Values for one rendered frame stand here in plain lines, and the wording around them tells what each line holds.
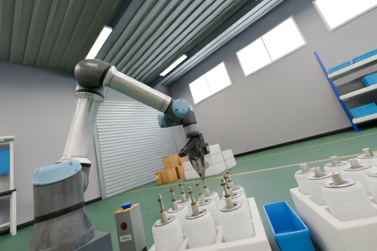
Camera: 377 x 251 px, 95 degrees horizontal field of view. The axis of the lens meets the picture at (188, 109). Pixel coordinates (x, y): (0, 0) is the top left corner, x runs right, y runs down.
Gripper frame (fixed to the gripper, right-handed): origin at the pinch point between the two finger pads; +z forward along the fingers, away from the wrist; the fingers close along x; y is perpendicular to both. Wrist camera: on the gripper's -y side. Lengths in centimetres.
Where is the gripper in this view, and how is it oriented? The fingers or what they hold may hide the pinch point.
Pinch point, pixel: (201, 175)
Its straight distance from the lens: 88.3
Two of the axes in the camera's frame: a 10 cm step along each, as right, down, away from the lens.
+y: 7.4, -0.2, 6.8
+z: 2.7, 9.3, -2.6
